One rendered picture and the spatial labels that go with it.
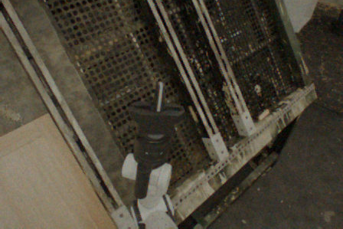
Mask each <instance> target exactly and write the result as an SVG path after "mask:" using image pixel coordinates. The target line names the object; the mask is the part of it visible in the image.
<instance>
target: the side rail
mask: <svg viewBox="0 0 343 229"><path fill-rule="evenodd" d="M267 1H268V3H269V6H270V11H271V12H272V13H273V18H274V20H275V22H276V26H277V28H278V32H279V34H280V37H281V40H282V42H283V46H284V48H285V49H286V54H287V56H288V59H289V62H290V64H291V68H292V71H293V74H294V76H295V78H296V82H297V84H298V87H306V86H307V84H309V83H310V82H312V80H311V78H310V76H309V72H308V70H307V66H306V64H305V60H304V57H303V56H302V52H301V50H300V47H299V42H298V41H297V37H296V35H295V31H294V29H293V27H292V22H291V21H290V18H289V14H288V12H287V8H286V6H285V4H284V0H267Z"/></svg>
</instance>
